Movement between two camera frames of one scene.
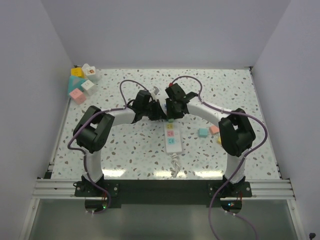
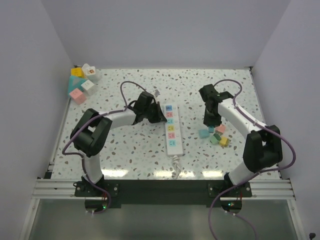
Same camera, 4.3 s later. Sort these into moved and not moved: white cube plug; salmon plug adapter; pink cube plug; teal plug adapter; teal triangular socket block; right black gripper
Moved: right black gripper; salmon plug adapter
Not moved: teal triangular socket block; pink cube plug; teal plug adapter; white cube plug
